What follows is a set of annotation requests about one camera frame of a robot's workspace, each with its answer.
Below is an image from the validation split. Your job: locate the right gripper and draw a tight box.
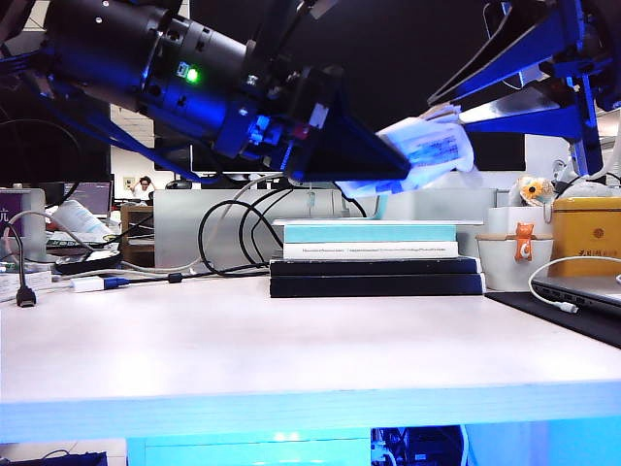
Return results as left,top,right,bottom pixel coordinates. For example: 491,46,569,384
426,0,606,177

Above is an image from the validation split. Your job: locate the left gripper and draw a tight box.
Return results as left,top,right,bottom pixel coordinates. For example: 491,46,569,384
214,41,412,184

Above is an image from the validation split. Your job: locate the purple white tissue packet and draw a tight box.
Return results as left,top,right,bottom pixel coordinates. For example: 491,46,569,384
336,115,475,199

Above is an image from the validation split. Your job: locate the paper tissue sheet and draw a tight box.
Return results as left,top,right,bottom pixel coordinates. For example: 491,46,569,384
417,103,463,126

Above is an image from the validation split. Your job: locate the teal silver monitor stand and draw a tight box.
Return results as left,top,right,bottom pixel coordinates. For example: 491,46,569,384
271,193,485,228

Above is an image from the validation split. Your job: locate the white board panel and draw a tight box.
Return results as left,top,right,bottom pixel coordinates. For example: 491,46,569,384
414,135,572,191

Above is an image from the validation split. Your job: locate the teal book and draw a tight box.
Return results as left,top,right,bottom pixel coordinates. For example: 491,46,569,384
283,225,458,245

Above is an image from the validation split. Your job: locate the white book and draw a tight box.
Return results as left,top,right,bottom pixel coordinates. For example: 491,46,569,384
282,242,460,260

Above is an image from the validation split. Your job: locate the large black AOC monitor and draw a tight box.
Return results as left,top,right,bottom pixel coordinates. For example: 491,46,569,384
189,0,527,174

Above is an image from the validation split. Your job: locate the white grey plush toy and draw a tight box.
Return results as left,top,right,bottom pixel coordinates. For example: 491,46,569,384
551,157,621,200

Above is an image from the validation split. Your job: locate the sunflower plush toy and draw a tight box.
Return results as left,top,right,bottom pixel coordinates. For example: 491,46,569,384
507,175,555,211

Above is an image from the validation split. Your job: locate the white plastic container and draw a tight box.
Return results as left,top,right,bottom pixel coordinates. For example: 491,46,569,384
486,207,552,240

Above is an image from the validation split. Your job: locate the yellow tin box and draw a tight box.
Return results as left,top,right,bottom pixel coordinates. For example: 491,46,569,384
551,197,621,280

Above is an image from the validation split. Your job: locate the orange cat figure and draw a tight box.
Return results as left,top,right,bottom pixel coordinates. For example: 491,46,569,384
513,221,536,264

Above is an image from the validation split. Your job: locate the white ceramic cup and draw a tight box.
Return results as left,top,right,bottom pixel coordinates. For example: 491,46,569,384
475,234,555,293

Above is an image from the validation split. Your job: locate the person in white shirt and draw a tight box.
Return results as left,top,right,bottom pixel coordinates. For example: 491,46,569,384
121,174,151,201

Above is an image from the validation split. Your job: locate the grey laptop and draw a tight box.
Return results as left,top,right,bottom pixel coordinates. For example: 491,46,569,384
528,273,621,319

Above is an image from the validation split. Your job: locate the brown wooden shelf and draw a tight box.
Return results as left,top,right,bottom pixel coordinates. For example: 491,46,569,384
120,206,156,268

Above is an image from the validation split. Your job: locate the black desk mat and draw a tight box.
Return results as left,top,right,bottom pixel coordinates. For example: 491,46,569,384
485,290,621,350

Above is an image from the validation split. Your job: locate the laptop with purple screen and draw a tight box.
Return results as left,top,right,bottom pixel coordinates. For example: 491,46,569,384
62,182,114,217

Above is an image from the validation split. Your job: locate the white plastic bottle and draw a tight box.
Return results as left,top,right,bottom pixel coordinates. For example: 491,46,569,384
50,199,114,240

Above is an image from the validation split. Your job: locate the black flat tray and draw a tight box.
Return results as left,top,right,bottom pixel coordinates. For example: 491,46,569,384
55,251,124,276

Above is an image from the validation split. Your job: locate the white adapter box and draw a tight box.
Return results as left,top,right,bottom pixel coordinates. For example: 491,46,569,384
71,277,106,294

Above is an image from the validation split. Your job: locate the wide black monitor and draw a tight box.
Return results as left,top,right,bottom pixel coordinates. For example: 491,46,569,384
0,72,113,185

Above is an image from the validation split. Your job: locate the dark under-desk equipment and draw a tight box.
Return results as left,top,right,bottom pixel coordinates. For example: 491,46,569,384
371,426,465,466

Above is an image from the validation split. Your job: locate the purple white carton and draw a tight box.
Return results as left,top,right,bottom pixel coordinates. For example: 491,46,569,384
0,188,49,264

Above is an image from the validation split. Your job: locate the white carton green print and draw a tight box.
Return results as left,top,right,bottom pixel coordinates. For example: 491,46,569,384
0,269,54,303

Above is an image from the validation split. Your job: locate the black bag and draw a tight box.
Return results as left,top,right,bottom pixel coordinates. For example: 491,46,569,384
0,449,111,466

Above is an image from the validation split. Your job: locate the black monitor cable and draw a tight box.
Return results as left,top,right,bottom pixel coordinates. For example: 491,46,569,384
339,191,369,220

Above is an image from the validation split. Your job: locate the black looped cable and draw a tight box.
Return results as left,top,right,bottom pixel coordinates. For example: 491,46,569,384
199,186,295,280

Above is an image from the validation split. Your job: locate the light grey cable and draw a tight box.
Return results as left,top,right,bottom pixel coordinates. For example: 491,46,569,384
120,174,295,274

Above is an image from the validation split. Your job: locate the white cable with plug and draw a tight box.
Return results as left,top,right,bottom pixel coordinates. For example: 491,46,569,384
528,255,621,315

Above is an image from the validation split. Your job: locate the black cable with blue plug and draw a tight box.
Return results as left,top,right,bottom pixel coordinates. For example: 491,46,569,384
103,270,273,289

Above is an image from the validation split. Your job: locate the grey arched cable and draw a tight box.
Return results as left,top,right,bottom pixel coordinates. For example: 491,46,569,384
7,210,94,253

